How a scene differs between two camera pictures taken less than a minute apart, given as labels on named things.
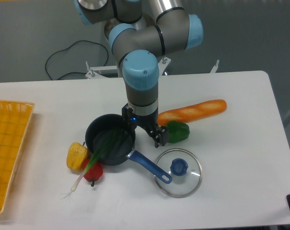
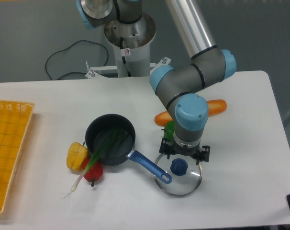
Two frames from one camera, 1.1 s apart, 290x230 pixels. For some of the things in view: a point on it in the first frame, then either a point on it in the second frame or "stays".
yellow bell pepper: x=76 y=155 stays
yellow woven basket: x=10 y=121 stays
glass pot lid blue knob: x=179 y=166 stays
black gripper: x=149 y=122 -> x=184 y=150
